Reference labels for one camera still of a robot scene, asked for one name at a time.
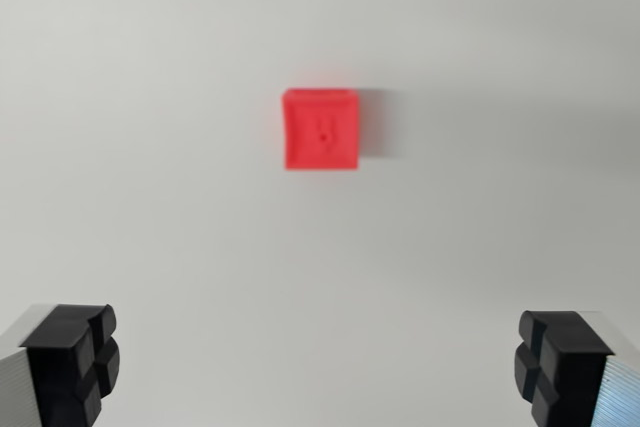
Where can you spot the gripper right finger with black rubber pad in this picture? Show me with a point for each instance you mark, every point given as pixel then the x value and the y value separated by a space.
pixel 570 367

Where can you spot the gripper left finger with black rubber pad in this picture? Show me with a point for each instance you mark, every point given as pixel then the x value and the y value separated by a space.
pixel 60 362

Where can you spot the red plastic cube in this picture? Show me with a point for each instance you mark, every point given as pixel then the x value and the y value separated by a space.
pixel 322 129

